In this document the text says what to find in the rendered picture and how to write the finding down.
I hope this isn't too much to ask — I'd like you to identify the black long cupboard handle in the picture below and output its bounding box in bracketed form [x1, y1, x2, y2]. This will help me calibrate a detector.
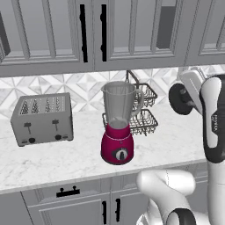
[79, 4, 89, 63]
[99, 4, 108, 62]

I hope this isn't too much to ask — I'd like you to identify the grey upper cupboard door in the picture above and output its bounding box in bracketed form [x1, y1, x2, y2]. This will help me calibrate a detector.
[187, 0, 225, 67]
[0, 0, 94, 67]
[93, 0, 189, 64]

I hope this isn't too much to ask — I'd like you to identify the grey cupboard door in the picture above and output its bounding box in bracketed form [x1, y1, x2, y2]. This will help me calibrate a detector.
[111, 187, 154, 225]
[0, 0, 94, 67]
[187, 0, 225, 67]
[27, 199, 112, 225]
[93, 0, 189, 64]

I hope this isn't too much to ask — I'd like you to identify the silver four-slot toaster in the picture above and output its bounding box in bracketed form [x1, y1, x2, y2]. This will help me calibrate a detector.
[10, 92, 75, 148]

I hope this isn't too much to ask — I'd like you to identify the black short cupboard handle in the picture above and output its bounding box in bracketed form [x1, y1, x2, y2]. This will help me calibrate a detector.
[114, 198, 122, 223]
[101, 200, 108, 225]

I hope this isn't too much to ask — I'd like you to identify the red blender with clear jug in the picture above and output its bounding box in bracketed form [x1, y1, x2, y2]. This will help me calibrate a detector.
[100, 81, 145, 166]

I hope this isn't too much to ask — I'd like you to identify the black drawer handle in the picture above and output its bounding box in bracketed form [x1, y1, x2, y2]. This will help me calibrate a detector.
[55, 185, 81, 199]

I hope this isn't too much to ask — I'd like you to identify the grey lower cupboard door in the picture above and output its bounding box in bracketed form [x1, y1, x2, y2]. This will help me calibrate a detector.
[27, 199, 112, 225]
[111, 187, 154, 225]

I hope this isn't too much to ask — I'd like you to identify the black wire two-tier stand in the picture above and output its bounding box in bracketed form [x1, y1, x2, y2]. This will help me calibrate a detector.
[102, 69, 160, 137]

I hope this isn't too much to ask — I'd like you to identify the grey drawer front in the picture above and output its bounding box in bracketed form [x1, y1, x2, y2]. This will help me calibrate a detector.
[21, 178, 112, 207]

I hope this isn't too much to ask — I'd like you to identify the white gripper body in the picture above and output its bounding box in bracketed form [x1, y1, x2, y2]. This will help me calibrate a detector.
[178, 67, 207, 114]

